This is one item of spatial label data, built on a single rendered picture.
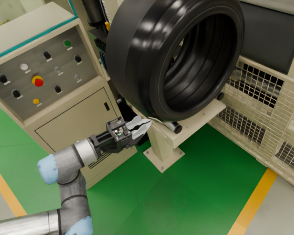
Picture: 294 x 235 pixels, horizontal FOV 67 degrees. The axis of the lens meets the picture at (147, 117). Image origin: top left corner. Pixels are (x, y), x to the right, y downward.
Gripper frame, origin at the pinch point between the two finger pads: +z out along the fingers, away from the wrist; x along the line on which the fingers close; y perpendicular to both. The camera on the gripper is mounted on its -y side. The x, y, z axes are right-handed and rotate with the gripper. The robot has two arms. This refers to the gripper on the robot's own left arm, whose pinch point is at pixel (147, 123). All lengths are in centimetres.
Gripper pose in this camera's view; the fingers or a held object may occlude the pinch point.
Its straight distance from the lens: 75.6
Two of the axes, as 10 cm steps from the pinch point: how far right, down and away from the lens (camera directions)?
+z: 8.4, -4.1, 3.6
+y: 1.3, -4.9, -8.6
